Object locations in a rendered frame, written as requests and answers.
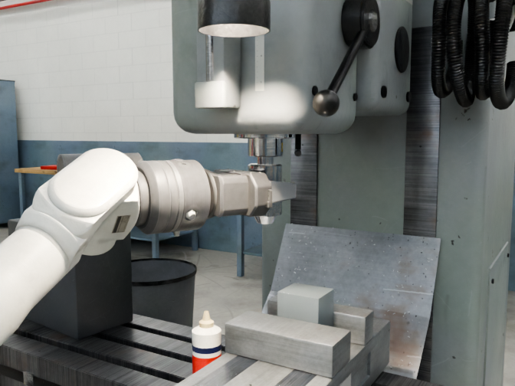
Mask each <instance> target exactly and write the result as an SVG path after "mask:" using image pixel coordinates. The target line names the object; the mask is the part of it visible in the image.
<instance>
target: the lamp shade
mask: <svg viewBox="0 0 515 386"><path fill-rule="evenodd" d="M197 11H198V32H200V33H202V34H206V35H211V36H217V37H228V38H242V37H254V36H259V35H263V34H267V33H269V32H270V31H271V2H270V0H198V1H197Z"/></svg>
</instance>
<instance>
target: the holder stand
mask: <svg viewBox="0 0 515 386"><path fill-rule="evenodd" d="M19 220H20V218H16V219H10V220H8V236H10V235H11V234H13V233H14V232H15V228H16V226H17V224H18V222H19ZM25 318H26V319H28V320H30V321H32V322H36V323H37V324H40V325H43V326H45V327H48V328H49V329H53V330H55V331H57V332H60V333H63V334H65V335H68V336H70V337H72V338H75V339H82V338H85V337H87V336H90V335H93V334H96V333H98V332H102V331H105V330H108V329H111V328H113V327H116V326H119V325H122V324H125V323H128V322H132V321H133V297H132V268H131V239H130V232H129V233H128V235H127V236H126V237H125V238H124V239H123V240H116V242H115V244H114V245H113V247H112V248H111V249H110V250H108V251H107V252H106V253H104V254H100V255H93V256H90V255H83V254H82V255H81V257H80V260H79V262H78V263H77V264H76V265H75V266H74V267H73V268H72V269H71V270H70V271H69V272H68V273H67V274H66V275H65V276H64V277H63V278H62V279H61V280H60V281H59V282H58V283H57V284H56V285H55V286H54V287H53V288H52V289H51V290H50V291H49V292H48V293H47V294H46V295H45V296H44V297H43V298H42V299H41V300H40V301H39V302H38V303H37V304H36V305H35V306H34V307H33V308H32V310H31V311H30V312H29V314H28V315H27V316H26V317H25Z"/></svg>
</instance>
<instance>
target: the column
mask: <svg viewBox="0 0 515 386"><path fill-rule="evenodd" d="M433 4H434V0H412V46H411V70H410V92H411V95H412V98H411V101H410V102H409V106H408V109H407V111H406V112H405V113H403V114H402V115H398V116H355V120H354V122H353V124H352V125H351V127H349V128H348V129H347V130H346V131H344V132H342V133H337V134H301V149H300V151H301V152H302V154H301V156H299V157H297V156H295V155H294V151H295V150H296V149H295V139H283V155H282V156H277V157H274V163H279V164H282V182H289V183H295V184H296V198H293V199H290V200H286V201H282V215H279V216H276V218H275V219H274V222H273V223H272V224H262V311H263V308H264V305H265V303H266V301H267V298H268V296H269V293H270V291H271V286H272V283H273V279H274V273H275V270H276V265H277V260H278V256H279V253H280V246H281V243H282V239H283V235H284V229H285V226H286V224H292V223H293V224H301V225H309V226H317V227H333V228H340V229H348V230H356V231H371V232H379V233H387V234H403V235H411V236H419V237H434V238H441V246H440V251H439V257H438V267H437V273H436V278H435V288H434V294H433V300H432V306H431V316H430V320H429V324H428V331H427V335H426V338H425V344H424V348H423V352H422V359H421V362H420V366H419V370H418V376H417V379H418V380H421V381H427V382H431V383H434V384H440V385H444V386H503V379H504V352H505V337H506V322H507V294H508V280H509V265H510V238H511V223H512V208H513V180H514V166H515V99H514V101H513V103H512V104H511V105H510V106H509V107H508V108H507V109H505V110H499V109H497V108H495V107H494V106H493V104H492V102H491V101H490V97H489V98H488V99H486V100H479V99H478V98H477V97H476V95H475V98H474V102H473V104H472V105H471V106H469V107H462V106H460V105H459V104H458V102H457V100H456V98H455V96H454V91H452V92H451V94H450V95H448V96H447V97H445V98H438V97H437V96H435V95H434V93H433V90H432V86H431V62H432V61H431V59H432V58H431V57H432V47H431V46H432V43H433V42H432V38H433V37H432V35H433V34H432V32H433V31H432V30H433V28H432V27H433V26H432V25H433V24H432V22H433V21H432V20H433V19H432V18H433V16H432V15H433Z"/></svg>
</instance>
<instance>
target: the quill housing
mask: <svg viewBox="0 0 515 386"><path fill-rule="evenodd" d="M270 2H271V31H270V32H269V33H267V34H263V35H259V36H254V37H242V38H241V106H240V108H238V109H223V110H212V109H197V108H195V83H196V82H197V29H196V0H172V82H173V114H174V119H175V121H176V124H177V125H178V126H179V127H180V128H181V129H182V130H184V131H185V132H190V133H194V134H337V133H342V132H344V131H346V130H347V129H348V128H349V127H351V125H352V124H353V122H354V120H355V116H356V101H357V98H358V96H357V93H356V64H357V55H356V57H355V59H354V61H353V63H352V65H351V67H350V69H349V71H348V73H347V75H346V77H345V79H344V81H343V83H342V85H341V87H340V89H339V91H338V93H337V96H338V97H339V99H340V107H339V109H338V110H337V112H336V113H335V114H334V115H332V116H328V117H323V116H320V115H318V114H317V113H316V112H315V111H314V109H313V98H314V97H315V95H316V94H317V93H318V92H320V91H321V90H327V89H328V87H329V85H330V83H331V82H332V80H333V78H334V76H335V74H336V72H337V70H338V68H339V67H340V65H341V63H342V61H343V58H344V57H345V55H346V53H347V51H348V50H349V46H348V45H347V44H346V42H345V40H344V37H343V32H342V25H341V15H342V9H343V4H344V2H345V0H270Z"/></svg>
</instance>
